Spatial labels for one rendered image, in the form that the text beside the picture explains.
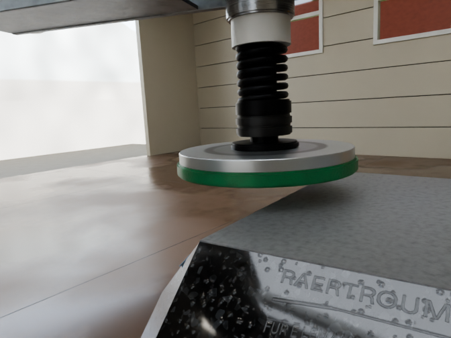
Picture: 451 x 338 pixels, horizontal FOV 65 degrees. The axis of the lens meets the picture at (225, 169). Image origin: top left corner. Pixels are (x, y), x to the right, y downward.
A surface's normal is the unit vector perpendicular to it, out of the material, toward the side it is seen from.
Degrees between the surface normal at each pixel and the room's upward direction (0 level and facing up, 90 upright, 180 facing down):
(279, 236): 0
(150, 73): 90
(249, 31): 90
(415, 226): 0
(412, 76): 90
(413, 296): 45
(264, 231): 0
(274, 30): 90
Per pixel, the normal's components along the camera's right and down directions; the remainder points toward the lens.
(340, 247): -0.05, -0.98
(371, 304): -0.42, -0.58
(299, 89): -0.65, 0.16
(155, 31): 0.75, 0.07
